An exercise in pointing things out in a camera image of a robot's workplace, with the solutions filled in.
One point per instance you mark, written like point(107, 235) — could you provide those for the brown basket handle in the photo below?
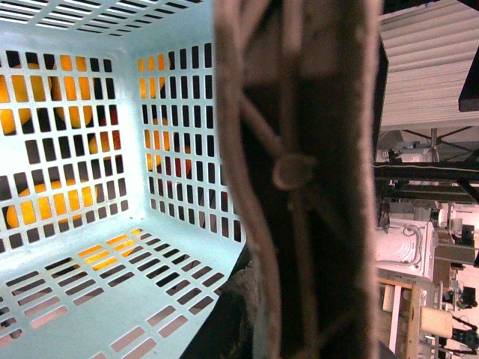
point(295, 85)

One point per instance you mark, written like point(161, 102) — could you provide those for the light blue plastic basket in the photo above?
point(117, 228)

